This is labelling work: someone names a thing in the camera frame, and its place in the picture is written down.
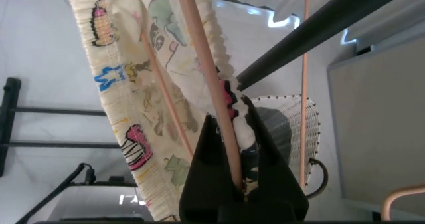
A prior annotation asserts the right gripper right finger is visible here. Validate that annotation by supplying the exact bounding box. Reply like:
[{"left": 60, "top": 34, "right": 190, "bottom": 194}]
[{"left": 240, "top": 96, "right": 309, "bottom": 222}]

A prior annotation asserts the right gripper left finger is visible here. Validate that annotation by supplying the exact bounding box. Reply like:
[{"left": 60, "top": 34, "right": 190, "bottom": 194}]
[{"left": 179, "top": 114, "right": 245, "bottom": 222}]

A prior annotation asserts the cream printed garment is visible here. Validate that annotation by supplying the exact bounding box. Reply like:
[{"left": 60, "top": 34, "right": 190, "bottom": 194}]
[{"left": 64, "top": 0, "right": 263, "bottom": 222}]

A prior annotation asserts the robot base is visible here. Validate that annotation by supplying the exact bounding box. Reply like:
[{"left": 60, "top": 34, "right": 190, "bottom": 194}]
[{"left": 46, "top": 175, "right": 157, "bottom": 222}]

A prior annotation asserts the white laundry basket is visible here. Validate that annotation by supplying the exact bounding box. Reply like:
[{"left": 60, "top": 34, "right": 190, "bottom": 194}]
[{"left": 250, "top": 94, "right": 329, "bottom": 200}]

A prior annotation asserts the black clothes rack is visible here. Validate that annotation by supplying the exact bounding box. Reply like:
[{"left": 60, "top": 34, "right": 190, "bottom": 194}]
[{"left": 0, "top": 0, "right": 419, "bottom": 178}]

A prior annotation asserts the black cable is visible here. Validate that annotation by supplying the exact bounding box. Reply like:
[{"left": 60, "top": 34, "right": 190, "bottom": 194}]
[{"left": 15, "top": 162, "right": 97, "bottom": 224}]

